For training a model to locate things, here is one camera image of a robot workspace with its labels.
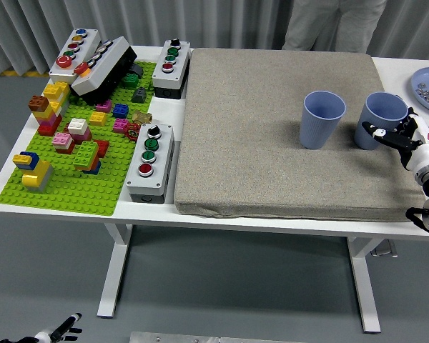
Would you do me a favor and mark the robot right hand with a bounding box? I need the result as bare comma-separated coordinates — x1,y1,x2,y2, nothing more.
361,94,429,176

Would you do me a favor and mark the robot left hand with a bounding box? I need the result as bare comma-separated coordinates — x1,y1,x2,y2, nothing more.
34,313,84,343

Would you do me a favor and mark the blue ribbed plastic cup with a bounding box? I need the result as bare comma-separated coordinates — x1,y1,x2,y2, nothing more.
353,91,410,151
299,90,346,150

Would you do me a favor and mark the blue plate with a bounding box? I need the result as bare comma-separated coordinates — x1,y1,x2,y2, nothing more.
410,66,429,116

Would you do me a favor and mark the white table leg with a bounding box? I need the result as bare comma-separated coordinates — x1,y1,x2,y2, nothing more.
97,224,133,319
345,237,383,334

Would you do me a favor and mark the grey floor pedal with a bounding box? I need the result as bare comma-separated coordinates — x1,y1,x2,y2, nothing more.
370,239,398,258

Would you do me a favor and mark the green brick baseplate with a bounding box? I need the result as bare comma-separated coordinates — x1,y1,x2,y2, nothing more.
0,61,157,217

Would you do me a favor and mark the silver metal plate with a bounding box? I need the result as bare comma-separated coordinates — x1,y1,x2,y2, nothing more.
129,331,308,343

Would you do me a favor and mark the blue yellow grey brick stack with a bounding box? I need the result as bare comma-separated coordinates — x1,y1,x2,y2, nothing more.
12,151,54,194

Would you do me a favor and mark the person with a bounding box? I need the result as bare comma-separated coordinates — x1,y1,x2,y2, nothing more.
281,0,389,51

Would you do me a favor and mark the grey-brown cushion mat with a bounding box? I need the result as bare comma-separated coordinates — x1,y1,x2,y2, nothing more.
174,48,425,222

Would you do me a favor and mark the green orange red brick stack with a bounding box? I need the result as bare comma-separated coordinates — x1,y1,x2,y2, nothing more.
73,139,110,176

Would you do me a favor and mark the pink white red brick stack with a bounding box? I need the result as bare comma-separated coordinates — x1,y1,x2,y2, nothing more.
51,131,76,155

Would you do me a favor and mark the grey box with black knob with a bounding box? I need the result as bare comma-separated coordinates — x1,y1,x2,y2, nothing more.
125,123,175,205
152,38,192,100

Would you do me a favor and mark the brown yellow red brick tower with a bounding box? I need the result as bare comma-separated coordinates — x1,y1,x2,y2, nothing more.
27,94,64,136

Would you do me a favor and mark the brass valve red handwheel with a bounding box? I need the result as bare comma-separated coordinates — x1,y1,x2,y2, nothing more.
123,109,154,142

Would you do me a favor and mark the yellow white brick stack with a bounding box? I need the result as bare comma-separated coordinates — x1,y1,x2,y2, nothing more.
42,81,72,117

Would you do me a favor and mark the yellow floor tape stripe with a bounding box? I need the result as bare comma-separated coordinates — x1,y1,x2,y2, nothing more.
0,69,49,78

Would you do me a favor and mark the white control box black base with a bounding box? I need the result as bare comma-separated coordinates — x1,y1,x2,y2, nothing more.
71,36,138,106

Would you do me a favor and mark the grey pleated curtain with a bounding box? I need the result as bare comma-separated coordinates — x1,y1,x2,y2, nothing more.
0,0,429,78

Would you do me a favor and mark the white five-button control box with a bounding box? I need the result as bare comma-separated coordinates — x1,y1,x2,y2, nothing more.
48,28,102,85

